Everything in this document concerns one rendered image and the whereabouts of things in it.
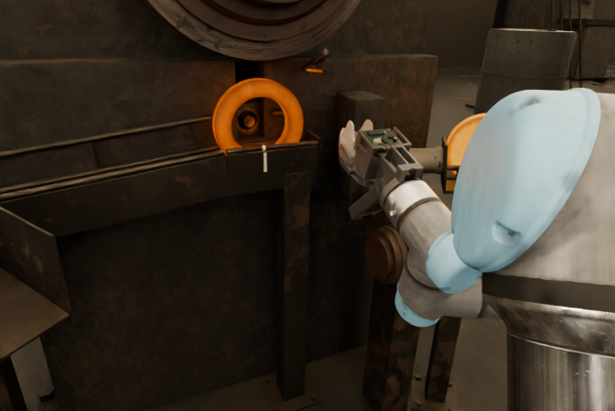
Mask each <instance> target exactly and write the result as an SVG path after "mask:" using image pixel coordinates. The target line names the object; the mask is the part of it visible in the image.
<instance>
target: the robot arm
mask: <svg viewBox="0 0 615 411"><path fill-rule="evenodd" d="M397 134H398V135H399V136H401V137H402V138H403V139H404V141H405V143H404V144H403V143H402V142H401V141H400V139H399V138H398V137H397ZM411 145H412V144H411V143H410V142H409V141H408V140H407V139H406V138H405V137H404V136H403V135H402V133H401V132H400V131H399V130H398V129H397V128H396V127H394V130H393V131H391V129H390V128H387V129H377V130H373V125H372V121H371V120H366V121H365V122H364V124H363V126H362V127H361V130H358V133H357V132H355V131H354V125H353V122H352V121H349V122H348V123H347V126H346V128H342V129H341V131H340V139H339V158H340V164H341V166H342V167H343V169H344V170H346V172H347V173H348V176H352V177H353V178H354V179H355V180H356V181H357V183H359V184H361V185H363V186H364V187H370V188H371V190H370V191H369V192H367V193H366V194H365V195H364V196H362V197H361V198H360V199H359V200H357V201H356V202H355V203H354V204H353V205H351V206H350V207H349V212H350V215H351V218H352V219H353V220H358V219H364V220H367V219H370V218H371V217H372V216H374V215H375V214H377V213H378V212H379V211H381V210H384V211H385V213H386V215H387V216H388V218H389V219H390V221H391V222H392V223H393V225H394V227H395V228H396V229H397V231H398V232H399V233H400V235H401V236H402V238H403V239H404V240H405V242H406V244H407V245H408V247H409V253H408V256H407V258H406V261H405V266H404V269H403V272H402V275H401V277H400V279H399V280H398V283H397V292H396V296H395V302H394V303H395V305H396V308H397V311H398V312H399V314H400V315H401V317H402V318H403V319H404V320H406V321H407V322H409V323H410V324H412V325H415V326H417V327H429V326H431V325H434V324H436V323H437V322H438V321H439V320H440V319H441V318H442V316H451V317H462V318H473V319H494V320H503V322H504V324H505V326H506V328H507V401H506V411H615V94H610V93H598V92H593V91H592V90H590V89H585V88H575V89H570V90H567V91H541V90H527V91H520V92H515V93H513V94H510V95H508V96H507V97H505V98H503V99H502V100H500V101H499V102H497V103H496V104H495V105H494V106H493V107H492V108H491V109H490V110H489V111H488V112H487V113H486V114H485V116H484V117H483V118H482V120H481V121H480V123H479V125H478V126H477V128H476V130H475V132H474V133H473V135H472V137H471V139H470V141H469V144H468V146H467V149H466V151H465V154H464V156H463V158H462V161H461V164H460V167H459V173H458V176H457V181H456V185H455V189H454V194H453V201H452V209H451V212H450V210H449V209H448V208H447V207H446V206H445V205H444V204H443V202H442V201H441V200H440V199H439V197H438V196H437V195H436V194H435V193H434V192H433V190H432V189H431V188H429V187H428V186H427V184H426V183H425V182H424V181H422V180H421V179H420V176H421V173H422V171H423V168H422V166H421V165H420V164H419V163H418V162H417V161H416V160H415V159H414V157H413V156H412V155H411V154H410V153H409V151H410V148H411Z"/></svg>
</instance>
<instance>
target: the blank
mask: <svg viewBox="0 0 615 411"><path fill-rule="evenodd" d="M484 116H485V114H475V115H472V116H471V117H468V118H466V119H465V120H463V121H462V122H460V123H459V124H458V125H457V126H456V127H455V128H454V129H453V130H452V132H451V133H450V135H449V137H448V141H447V143H448V164H449V165H460V164H461V161H462V158H463V156H464V154H465V151H466V149H467V146H468V144H469V141H470V139H471V137H472V135H473V133H474V132H475V130H476V128H477V126H478V125H479V123H480V121H481V120H482V118H483V117H484Z"/></svg>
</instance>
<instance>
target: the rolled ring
mask: <svg viewBox="0 0 615 411"><path fill-rule="evenodd" d="M256 97H267V98H270V99H273V100H275V101H276V102H277V103H278V104H279V105H280V107H281V108H282V110H283V113H284V116H285V127H284V131H283V133H282V134H281V136H280V138H279V139H278V140H277V141H276V142H275V144H284V143H294V142H299V141H300V138H301V136H302V132H303V124H304V120H303V114H302V110H301V107H300V104H299V102H298V100H297V98H296V97H295V96H294V94H293V93H292V92H291V91H290V90H288V89H287V88H286V87H284V86H283V85H281V84H279V83H277V82H275V81H271V80H268V79H262V78H253V79H248V80H244V81H240V82H238V83H236V84H234V85H233V86H232V87H231V88H230V89H228V90H227V91H226V92H225V93H224V94H223V96H222V97H221V98H220V99H219V101H218V103H217V105H216V107H215V110H214V114H213V118H212V129H213V133H214V137H215V140H216V142H217V144H218V146H219V147H220V149H223V153H224V155H225V156H227V155H226V153H225V149H226V148H235V147H241V146H239V145H238V144H237V143H236V142H235V140H234V138H233V136H232V119H233V116H234V114H235V112H236V111H237V109H238V108H239V107H240V106H241V105H242V104H243V103H245V102H246V101H248V100H250V99H253V98H256Z"/></svg>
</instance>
